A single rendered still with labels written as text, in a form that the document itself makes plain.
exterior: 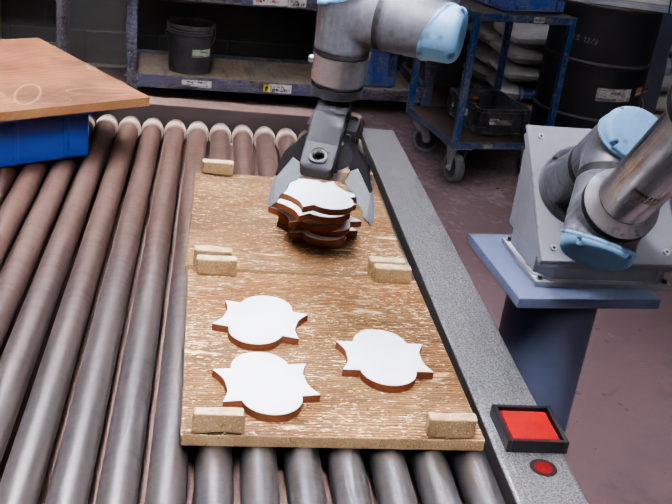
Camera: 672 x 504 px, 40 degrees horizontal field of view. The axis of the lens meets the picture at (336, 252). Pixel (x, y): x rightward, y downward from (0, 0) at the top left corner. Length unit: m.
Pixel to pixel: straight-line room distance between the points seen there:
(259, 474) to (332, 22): 0.57
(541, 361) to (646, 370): 1.62
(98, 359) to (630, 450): 2.00
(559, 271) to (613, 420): 1.41
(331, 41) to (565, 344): 0.80
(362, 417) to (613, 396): 2.11
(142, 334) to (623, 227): 0.71
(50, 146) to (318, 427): 0.95
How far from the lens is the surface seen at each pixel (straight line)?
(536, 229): 1.67
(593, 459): 2.83
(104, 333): 1.27
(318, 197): 1.50
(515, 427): 1.16
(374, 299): 1.37
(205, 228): 1.55
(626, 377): 3.29
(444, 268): 1.56
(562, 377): 1.80
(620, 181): 1.36
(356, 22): 1.21
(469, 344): 1.34
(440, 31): 1.19
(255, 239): 1.52
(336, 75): 1.24
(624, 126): 1.53
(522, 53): 5.74
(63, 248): 1.51
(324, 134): 1.24
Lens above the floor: 1.56
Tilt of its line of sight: 25 degrees down
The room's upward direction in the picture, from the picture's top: 7 degrees clockwise
